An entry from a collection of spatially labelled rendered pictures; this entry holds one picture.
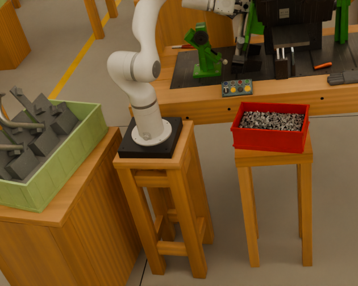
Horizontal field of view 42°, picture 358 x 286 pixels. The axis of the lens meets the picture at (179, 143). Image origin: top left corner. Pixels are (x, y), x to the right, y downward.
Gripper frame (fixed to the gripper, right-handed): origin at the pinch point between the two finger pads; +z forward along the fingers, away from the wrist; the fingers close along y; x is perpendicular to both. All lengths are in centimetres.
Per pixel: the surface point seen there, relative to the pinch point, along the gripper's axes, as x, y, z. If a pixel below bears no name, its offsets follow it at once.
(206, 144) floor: 120, -59, 0
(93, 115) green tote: 1, -66, -66
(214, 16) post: 30.4, 5.2, -12.6
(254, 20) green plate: -7.6, -8.7, 5.1
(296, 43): -21.4, -22.1, 24.0
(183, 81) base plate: 17.0, -38.5, -24.4
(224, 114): 5, -55, -2
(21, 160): -10, -94, -94
